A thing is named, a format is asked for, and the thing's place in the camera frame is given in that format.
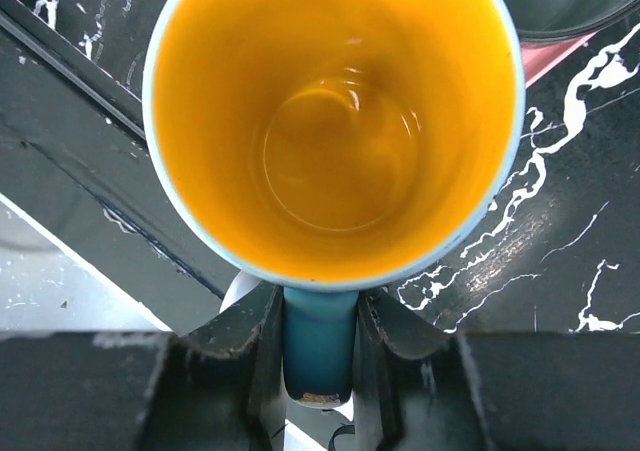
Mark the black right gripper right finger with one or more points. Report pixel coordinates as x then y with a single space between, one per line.
418 388

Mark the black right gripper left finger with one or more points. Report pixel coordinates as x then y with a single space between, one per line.
218 388

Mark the blue patterned mug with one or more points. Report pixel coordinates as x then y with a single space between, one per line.
331 147

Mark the white footed teacup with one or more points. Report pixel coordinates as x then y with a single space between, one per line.
242 284

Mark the pink plastic tray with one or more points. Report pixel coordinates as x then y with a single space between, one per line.
540 59

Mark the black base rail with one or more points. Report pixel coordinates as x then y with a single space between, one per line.
75 161

